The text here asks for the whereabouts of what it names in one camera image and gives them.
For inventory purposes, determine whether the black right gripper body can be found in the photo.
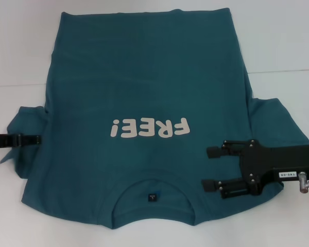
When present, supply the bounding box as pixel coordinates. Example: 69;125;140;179
238;139;309;198

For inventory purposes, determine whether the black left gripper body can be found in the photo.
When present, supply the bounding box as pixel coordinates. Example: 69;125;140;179
0;133;15;149

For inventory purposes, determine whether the teal t-shirt with FREE print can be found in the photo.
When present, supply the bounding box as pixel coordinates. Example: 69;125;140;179
0;8;309;230

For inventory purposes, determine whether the right arm cable with plug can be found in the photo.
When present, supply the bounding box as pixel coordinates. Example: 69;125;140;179
298;171;309;194

